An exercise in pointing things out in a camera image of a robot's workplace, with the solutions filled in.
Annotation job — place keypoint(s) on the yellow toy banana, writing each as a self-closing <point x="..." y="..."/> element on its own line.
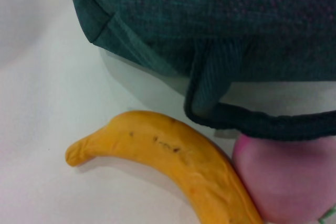
<point x="183" y="161"/>

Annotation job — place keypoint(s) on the dark teal insulated lunch bag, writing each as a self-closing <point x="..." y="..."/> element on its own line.
<point x="210" y="19"/>

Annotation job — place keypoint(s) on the pink toy peach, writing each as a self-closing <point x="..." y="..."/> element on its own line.
<point x="288" y="182"/>

